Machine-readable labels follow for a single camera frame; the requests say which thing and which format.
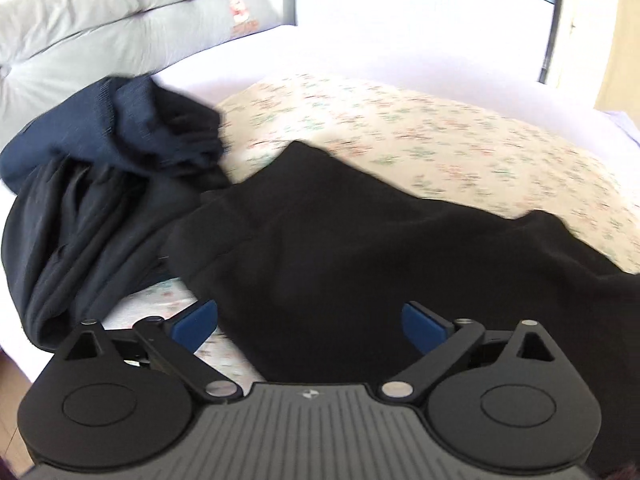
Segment grey cushion with bear print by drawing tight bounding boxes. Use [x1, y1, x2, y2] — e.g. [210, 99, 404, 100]
[0, 0, 296, 91]

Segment floral blanket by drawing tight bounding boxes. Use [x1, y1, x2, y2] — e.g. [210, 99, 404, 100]
[102, 72, 640, 386]

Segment navy denim pants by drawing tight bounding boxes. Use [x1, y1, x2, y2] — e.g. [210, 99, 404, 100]
[0, 75, 226, 193]

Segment dark grey pants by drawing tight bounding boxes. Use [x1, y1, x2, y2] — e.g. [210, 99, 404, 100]
[0, 160, 231, 353]

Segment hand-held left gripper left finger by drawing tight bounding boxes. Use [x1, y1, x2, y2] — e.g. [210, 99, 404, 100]
[64, 300, 244, 403]

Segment black pants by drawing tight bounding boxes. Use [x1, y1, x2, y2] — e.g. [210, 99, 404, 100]
[165, 141, 640, 386]

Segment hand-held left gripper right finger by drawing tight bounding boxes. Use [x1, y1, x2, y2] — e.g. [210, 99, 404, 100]
[377, 301, 557, 403]

